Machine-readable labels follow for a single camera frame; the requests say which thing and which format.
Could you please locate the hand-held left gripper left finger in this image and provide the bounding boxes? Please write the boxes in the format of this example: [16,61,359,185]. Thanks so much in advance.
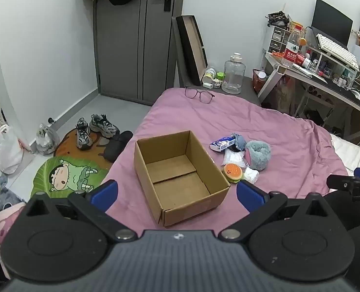
[17,180,138,242]

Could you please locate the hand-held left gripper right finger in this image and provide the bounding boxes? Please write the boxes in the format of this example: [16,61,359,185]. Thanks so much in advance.
[219,179,331,242]

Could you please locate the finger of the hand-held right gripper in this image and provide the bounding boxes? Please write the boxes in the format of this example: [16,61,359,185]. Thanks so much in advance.
[326,167,360,202]

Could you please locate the burger squishy toy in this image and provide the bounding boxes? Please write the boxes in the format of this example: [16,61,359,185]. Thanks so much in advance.
[223,163,245,183]

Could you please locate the blue denim cloth toy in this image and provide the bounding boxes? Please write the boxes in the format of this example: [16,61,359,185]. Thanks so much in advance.
[231,133,247,152]

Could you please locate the blue tissue packet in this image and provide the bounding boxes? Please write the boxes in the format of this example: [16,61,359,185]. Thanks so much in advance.
[210,136,236,152]

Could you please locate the brown cardboard box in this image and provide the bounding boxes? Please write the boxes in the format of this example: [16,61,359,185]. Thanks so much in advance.
[134,130,231,227]

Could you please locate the white duvet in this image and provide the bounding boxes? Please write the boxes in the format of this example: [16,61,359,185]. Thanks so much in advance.
[330,134,360,175]

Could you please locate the green cartoon rug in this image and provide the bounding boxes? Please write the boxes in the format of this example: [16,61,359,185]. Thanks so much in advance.
[30,156,109,200]

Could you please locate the clear bag of white filling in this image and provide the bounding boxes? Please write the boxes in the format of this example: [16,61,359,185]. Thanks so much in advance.
[223,148,248,168]

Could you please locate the dark grey slipper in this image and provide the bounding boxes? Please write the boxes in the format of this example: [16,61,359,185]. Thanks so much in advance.
[115,131,134,146]
[103,141,123,161]

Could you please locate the brown round rug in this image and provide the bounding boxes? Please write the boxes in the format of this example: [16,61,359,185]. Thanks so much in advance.
[54,126,117,171]

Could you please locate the pink bedsheet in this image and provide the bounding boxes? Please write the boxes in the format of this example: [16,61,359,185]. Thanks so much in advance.
[102,87,349,235]

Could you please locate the clear grey plastic bag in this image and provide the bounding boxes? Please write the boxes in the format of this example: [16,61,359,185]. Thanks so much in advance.
[36,123,60,154]

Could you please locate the grey nightstand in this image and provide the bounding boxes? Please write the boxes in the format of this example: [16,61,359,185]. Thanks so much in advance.
[198,76,261,107]

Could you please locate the brown paper bag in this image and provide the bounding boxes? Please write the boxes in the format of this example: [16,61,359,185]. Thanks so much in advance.
[273,76,296,116]

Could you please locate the pink printed tote bag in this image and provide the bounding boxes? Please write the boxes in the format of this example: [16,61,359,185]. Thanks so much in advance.
[0,202,27,259]

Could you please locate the white plastic bag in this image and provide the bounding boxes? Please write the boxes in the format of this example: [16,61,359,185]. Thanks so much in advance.
[0,124,24,174]

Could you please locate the red basket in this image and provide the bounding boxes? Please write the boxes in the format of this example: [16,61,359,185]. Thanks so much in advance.
[252,69,270,94]

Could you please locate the dark-framed eyeglasses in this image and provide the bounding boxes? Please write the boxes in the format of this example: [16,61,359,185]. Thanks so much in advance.
[185,86,216,104]

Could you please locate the clear plastic water jug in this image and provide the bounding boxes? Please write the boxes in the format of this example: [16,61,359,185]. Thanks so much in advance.
[221,53,244,95]

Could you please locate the white-framed desk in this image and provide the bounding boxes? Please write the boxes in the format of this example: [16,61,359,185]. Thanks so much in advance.
[257,52,360,142]

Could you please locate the white keyboard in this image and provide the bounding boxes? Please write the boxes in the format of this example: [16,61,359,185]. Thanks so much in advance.
[316,33,360,72]

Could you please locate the white desk shelf riser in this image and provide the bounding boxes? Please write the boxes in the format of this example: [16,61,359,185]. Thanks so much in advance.
[305,46,360,80]

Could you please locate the grey door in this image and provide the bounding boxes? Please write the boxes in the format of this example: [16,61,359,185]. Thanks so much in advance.
[93,0,187,105]

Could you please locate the red-labelled water bottle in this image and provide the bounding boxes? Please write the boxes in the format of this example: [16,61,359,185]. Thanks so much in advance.
[283,26,307,69]

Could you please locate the small drawer organizer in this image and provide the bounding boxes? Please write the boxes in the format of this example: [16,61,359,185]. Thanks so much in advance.
[268,24,291,54]

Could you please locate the long black flat box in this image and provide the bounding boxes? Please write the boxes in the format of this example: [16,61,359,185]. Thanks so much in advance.
[171,15,208,86]

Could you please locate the black computer monitor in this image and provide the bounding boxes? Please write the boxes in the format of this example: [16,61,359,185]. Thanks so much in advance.
[311,0,354,49]

